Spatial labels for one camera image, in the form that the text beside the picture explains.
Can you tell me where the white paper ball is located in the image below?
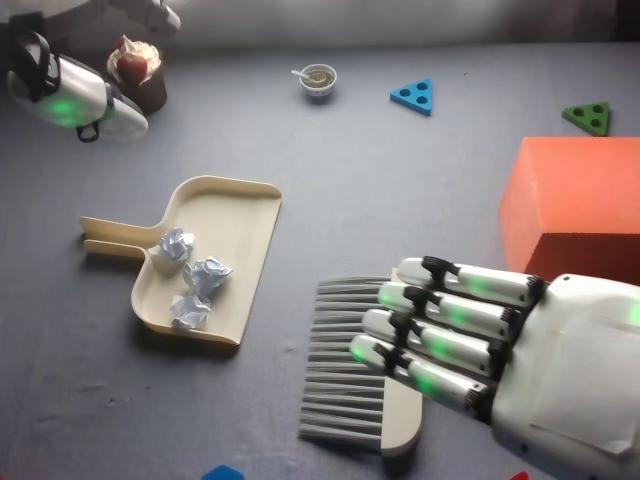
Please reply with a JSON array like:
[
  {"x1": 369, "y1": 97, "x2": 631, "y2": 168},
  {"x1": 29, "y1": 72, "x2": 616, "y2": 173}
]
[
  {"x1": 149, "y1": 228, "x2": 196, "y2": 264},
  {"x1": 183, "y1": 255, "x2": 235, "y2": 296},
  {"x1": 169, "y1": 293, "x2": 211, "y2": 331}
]

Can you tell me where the cream brush with red handle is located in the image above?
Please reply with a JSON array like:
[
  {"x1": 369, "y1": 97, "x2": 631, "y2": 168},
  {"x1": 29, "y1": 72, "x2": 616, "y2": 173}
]
[{"x1": 298, "y1": 267, "x2": 424, "y2": 457}]

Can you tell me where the orange foam cube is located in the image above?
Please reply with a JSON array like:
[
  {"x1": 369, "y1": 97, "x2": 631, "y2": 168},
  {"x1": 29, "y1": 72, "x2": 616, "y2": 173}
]
[{"x1": 498, "y1": 137, "x2": 640, "y2": 289}]

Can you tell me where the blue triangle block with holes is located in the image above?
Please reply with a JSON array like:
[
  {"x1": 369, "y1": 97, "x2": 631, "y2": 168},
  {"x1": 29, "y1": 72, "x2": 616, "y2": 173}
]
[{"x1": 389, "y1": 78, "x2": 435, "y2": 119}]

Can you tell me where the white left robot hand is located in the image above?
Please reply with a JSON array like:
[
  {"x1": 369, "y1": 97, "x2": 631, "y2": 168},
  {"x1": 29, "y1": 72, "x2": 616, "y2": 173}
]
[{"x1": 0, "y1": 0, "x2": 182, "y2": 145}]

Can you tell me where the white backdrop sheet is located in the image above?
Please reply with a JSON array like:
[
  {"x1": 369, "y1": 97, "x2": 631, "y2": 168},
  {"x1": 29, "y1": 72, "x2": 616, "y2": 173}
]
[{"x1": 0, "y1": 0, "x2": 640, "y2": 51}]

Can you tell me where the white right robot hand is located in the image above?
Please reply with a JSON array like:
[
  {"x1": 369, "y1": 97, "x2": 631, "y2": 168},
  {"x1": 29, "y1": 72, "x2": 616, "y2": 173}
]
[{"x1": 349, "y1": 255, "x2": 640, "y2": 480}]

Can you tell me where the grey table cloth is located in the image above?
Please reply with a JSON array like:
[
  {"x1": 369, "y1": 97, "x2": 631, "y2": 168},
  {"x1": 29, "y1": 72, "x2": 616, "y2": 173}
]
[{"x1": 0, "y1": 39, "x2": 640, "y2": 480}]

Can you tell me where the cream plastic dustpan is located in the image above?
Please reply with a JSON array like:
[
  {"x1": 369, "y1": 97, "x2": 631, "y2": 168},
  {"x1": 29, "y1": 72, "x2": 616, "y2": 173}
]
[{"x1": 79, "y1": 174, "x2": 284, "y2": 357}]

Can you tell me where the toy cupcake with strawberry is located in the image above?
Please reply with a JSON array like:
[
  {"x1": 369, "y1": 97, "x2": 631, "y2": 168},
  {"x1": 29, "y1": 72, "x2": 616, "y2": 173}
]
[{"x1": 106, "y1": 34, "x2": 169, "y2": 116}]

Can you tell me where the small white cup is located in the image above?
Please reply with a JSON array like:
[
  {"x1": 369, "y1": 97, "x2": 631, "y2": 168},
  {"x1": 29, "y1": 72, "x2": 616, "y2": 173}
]
[{"x1": 301, "y1": 63, "x2": 338, "y2": 104}]

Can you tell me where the green triangle block with holes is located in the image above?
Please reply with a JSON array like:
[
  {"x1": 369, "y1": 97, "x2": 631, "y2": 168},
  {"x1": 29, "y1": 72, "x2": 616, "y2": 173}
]
[{"x1": 562, "y1": 102, "x2": 613, "y2": 139}]

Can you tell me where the blue hexagonal block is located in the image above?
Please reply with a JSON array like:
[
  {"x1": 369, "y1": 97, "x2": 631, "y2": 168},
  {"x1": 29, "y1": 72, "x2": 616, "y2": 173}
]
[{"x1": 202, "y1": 464, "x2": 246, "y2": 480}]

